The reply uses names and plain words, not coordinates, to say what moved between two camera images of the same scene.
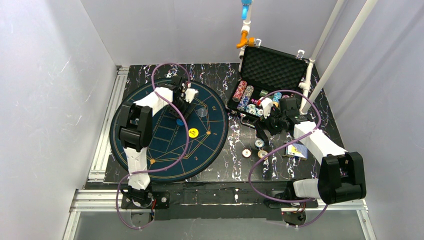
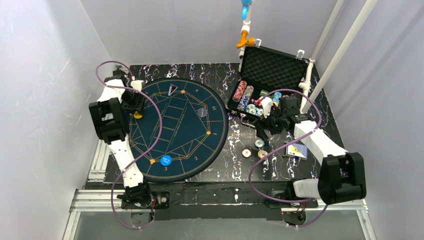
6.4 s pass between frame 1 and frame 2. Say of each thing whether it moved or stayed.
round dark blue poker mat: stayed
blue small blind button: moved
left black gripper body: moved
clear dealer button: stayed
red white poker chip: stayed
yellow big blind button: moved
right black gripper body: stayed
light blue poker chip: stayed
